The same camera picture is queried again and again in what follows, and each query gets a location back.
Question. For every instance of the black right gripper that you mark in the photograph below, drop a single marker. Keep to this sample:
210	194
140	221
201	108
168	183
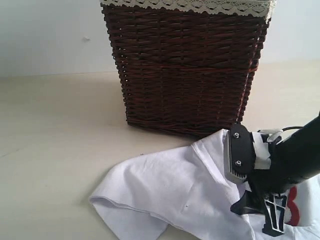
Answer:
269	179

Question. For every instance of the white t-shirt red lettering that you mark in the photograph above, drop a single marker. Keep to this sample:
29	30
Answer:
183	187

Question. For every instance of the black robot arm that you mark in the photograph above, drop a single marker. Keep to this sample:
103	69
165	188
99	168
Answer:
301	144

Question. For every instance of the dark brown wicker basket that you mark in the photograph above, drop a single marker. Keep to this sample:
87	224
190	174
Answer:
184	73

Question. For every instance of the cream lace basket liner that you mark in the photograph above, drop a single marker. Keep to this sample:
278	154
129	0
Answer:
256	8

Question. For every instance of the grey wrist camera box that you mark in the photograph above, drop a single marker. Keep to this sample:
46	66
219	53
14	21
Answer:
238	155

